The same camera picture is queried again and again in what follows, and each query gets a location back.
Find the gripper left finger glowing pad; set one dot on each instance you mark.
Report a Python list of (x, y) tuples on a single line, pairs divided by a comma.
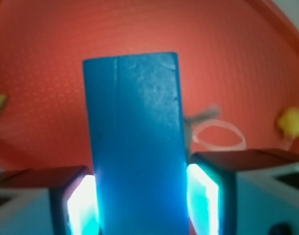
[(52, 201)]

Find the yellow rubber duck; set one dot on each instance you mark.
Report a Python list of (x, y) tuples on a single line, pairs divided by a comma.
[(288, 122)]

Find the red plastic tray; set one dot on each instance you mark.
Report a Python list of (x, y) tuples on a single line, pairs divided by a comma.
[(231, 55)]

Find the blue rectangular block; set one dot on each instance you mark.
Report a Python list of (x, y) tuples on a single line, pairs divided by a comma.
[(137, 140)]

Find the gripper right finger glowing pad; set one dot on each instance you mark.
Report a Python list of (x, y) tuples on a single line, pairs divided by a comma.
[(249, 192)]

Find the grey plush bunny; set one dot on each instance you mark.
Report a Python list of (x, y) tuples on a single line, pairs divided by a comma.
[(208, 118)]

